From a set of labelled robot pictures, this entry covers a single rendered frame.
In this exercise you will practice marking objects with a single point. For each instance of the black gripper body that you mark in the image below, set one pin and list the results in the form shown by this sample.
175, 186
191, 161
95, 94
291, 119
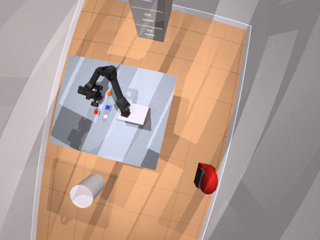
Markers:
96, 98

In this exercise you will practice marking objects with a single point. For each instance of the red button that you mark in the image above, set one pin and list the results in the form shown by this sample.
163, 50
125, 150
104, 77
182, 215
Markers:
97, 112

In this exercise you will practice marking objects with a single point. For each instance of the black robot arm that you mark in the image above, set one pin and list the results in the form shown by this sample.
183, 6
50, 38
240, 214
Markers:
110, 73

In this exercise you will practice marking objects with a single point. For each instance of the blue button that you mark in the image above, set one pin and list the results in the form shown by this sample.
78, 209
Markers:
108, 107

